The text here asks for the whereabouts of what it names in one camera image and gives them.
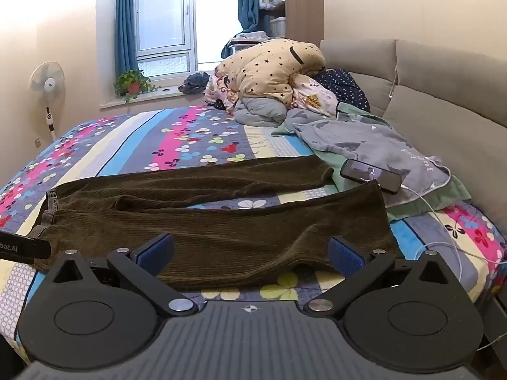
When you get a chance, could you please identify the striped floral blanket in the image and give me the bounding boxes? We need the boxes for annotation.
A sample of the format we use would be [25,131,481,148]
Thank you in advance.
[0,105,507,361]

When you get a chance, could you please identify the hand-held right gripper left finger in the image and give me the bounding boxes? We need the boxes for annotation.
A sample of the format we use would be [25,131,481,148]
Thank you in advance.
[44,233,199,318]

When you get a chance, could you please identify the grey quilt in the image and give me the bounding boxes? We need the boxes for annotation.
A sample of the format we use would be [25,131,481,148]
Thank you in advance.
[234,97,290,127]

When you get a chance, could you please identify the white charging cable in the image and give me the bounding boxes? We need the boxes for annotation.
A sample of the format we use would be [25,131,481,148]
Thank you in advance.
[374,154,507,305]

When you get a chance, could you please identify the grey printed pillowcase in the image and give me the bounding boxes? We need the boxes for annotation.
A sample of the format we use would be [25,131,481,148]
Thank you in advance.
[293,119,452,206]

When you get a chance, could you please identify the white framed window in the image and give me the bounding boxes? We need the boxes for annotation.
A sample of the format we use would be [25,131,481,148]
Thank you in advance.
[132,0,242,78]

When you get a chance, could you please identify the brown corduroy pants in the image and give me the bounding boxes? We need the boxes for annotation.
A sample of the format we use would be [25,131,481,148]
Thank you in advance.
[29,155,401,291]

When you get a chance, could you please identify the navy dotted pillow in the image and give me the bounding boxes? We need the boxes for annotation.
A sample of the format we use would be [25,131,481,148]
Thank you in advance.
[315,68,371,113]

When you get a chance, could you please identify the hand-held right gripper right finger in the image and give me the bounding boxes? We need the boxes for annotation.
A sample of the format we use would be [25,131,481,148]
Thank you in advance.
[303,237,456,319]

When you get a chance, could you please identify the beige padded headboard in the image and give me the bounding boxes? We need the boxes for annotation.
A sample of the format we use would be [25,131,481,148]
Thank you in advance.
[319,39,507,238]

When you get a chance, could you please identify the dark clothes on windowsill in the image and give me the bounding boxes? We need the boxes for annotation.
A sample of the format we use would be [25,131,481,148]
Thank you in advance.
[178,72,210,95]

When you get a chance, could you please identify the beige star-print quilt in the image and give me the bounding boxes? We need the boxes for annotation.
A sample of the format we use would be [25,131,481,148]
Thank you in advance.
[216,37,327,105]

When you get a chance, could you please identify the dark bedside furniture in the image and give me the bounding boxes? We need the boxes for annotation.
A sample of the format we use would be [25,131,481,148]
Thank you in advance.
[481,295,507,351]

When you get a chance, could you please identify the potted green plant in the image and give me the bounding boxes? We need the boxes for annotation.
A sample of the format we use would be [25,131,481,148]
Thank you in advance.
[113,70,161,104]

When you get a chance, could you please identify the black smartphone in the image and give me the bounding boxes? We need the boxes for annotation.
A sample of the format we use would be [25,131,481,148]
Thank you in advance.
[340,159,402,195]

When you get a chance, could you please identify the pink floral quilt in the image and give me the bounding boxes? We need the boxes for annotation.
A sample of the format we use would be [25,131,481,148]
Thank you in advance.
[204,69,341,117]

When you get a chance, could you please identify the wooden shelf unit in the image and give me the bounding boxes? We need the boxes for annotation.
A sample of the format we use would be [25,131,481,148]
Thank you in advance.
[257,0,325,46]

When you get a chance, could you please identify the white standing fan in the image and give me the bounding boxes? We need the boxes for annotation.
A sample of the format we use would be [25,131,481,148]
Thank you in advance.
[28,61,65,143]

